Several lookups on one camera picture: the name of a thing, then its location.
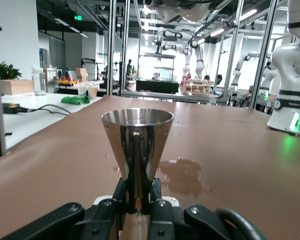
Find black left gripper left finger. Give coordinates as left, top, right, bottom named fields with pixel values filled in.
left=0, top=177, right=130, bottom=240

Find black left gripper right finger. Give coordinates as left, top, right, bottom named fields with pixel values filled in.
left=147, top=176, right=230, bottom=240

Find steel double cone jigger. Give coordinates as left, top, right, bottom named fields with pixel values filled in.
left=100, top=107, right=175, bottom=216

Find white paper cup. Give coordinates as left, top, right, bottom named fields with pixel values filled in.
left=86, top=86, right=99, bottom=100
left=77, top=85, right=89, bottom=99

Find brown table mat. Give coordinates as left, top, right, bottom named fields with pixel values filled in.
left=0, top=94, right=300, bottom=240

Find black counter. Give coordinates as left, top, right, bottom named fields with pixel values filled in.
left=135, top=79, right=180, bottom=95

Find green cloth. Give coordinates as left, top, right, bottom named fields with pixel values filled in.
left=60, top=95, right=91, bottom=106

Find food display rack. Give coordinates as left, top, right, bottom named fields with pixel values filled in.
left=181, top=76, right=216, bottom=97

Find white side table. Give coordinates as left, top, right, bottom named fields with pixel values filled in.
left=1, top=91, right=105, bottom=151

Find yellow toy vehicle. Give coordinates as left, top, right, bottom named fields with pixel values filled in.
left=57, top=76, right=80, bottom=88

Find stacked cardboard boxes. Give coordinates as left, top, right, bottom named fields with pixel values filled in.
left=74, top=67, right=89, bottom=83

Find black yellow power adapter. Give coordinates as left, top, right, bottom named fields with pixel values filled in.
left=2, top=102, right=28, bottom=115

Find clear glass pitcher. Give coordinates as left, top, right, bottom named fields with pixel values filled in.
left=30, top=64, right=47, bottom=97

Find light wooden box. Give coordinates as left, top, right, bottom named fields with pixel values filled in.
left=0, top=79, right=36, bottom=96

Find green potted plant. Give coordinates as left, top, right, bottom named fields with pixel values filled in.
left=0, top=61, right=23, bottom=81

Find ceiling strip light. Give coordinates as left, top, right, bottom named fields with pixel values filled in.
left=53, top=17, right=71, bottom=27
left=209, top=27, right=226, bottom=38

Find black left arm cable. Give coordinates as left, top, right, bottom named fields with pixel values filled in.
left=214, top=206, right=267, bottom=240

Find black cable on side table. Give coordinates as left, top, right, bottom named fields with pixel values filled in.
left=19, top=103, right=71, bottom=116

